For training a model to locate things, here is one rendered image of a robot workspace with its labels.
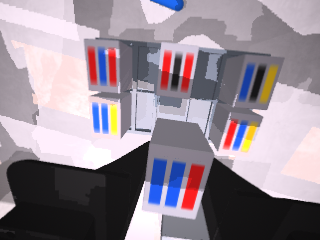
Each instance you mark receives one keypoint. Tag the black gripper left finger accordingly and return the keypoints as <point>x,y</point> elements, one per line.
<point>110,192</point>

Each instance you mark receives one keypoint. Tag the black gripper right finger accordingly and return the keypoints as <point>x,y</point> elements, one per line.
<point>235,209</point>

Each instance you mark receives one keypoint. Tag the blue rod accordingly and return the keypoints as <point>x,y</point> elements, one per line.
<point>176,5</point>

